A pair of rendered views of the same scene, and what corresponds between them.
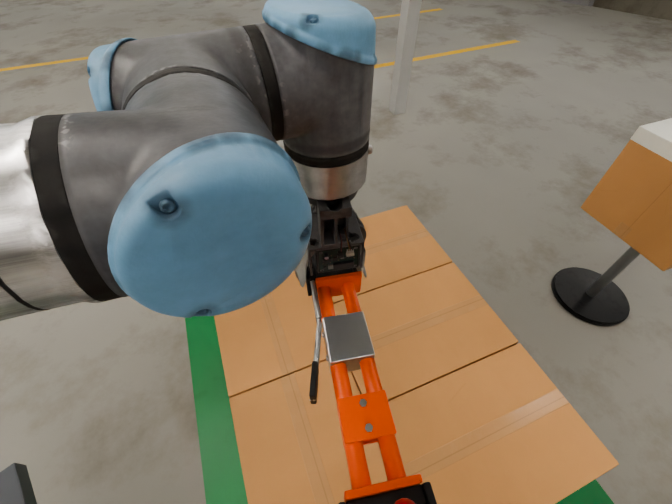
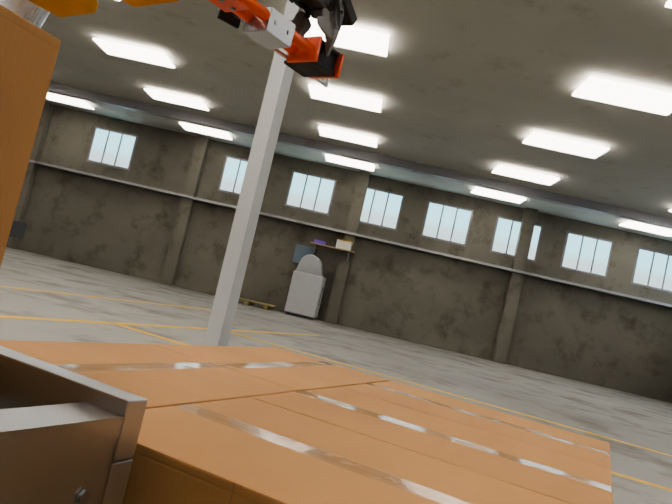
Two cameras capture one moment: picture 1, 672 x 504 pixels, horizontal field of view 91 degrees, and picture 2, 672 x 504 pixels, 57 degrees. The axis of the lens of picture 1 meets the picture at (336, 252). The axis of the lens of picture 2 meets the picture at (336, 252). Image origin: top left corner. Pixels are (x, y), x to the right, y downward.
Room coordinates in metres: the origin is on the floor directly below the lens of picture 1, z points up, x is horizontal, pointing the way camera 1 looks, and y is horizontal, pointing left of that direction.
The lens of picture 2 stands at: (-0.40, -0.96, 0.75)
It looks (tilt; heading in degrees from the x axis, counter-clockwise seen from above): 4 degrees up; 46
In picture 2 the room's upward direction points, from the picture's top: 13 degrees clockwise
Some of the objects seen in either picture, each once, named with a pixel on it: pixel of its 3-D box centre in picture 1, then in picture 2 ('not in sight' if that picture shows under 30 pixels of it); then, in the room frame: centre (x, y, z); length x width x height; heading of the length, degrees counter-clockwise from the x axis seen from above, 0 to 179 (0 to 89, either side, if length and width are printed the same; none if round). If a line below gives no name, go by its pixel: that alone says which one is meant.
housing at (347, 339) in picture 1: (347, 342); (269, 28); (0.21, -0.02, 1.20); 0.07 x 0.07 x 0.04; 10
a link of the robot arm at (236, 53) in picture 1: (195, 105); not in sight; (0.26, 0.11, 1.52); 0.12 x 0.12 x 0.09; 23
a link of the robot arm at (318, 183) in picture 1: (329, 162); not in sight; (0.32, 0.01, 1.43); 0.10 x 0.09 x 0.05; 100
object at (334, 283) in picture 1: (334, 267); (315, 58); (0.35, 0.00, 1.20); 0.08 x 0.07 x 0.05; 10
